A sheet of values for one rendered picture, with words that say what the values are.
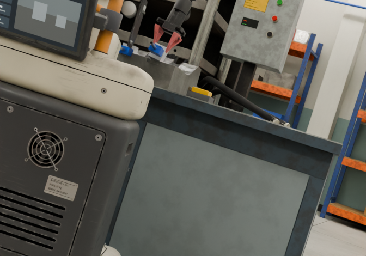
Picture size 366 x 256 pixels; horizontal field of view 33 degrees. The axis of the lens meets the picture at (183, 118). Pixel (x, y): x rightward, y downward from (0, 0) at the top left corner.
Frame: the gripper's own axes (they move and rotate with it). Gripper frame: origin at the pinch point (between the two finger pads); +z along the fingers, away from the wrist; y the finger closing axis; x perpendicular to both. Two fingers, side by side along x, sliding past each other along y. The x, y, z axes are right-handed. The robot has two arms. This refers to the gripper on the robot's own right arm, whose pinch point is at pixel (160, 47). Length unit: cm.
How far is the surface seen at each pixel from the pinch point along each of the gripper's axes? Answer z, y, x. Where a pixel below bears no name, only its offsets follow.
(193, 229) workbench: 51, -39, -5
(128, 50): 6.6, 8.4, 4.0
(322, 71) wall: -196, 7, -649
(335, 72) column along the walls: -193, -12, -617
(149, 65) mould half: 7.6, 0.2, 0.6
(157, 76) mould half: 9.9, -4.2, 0.2
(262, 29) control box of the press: -45, -13, -79
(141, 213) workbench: 55, -20, -5
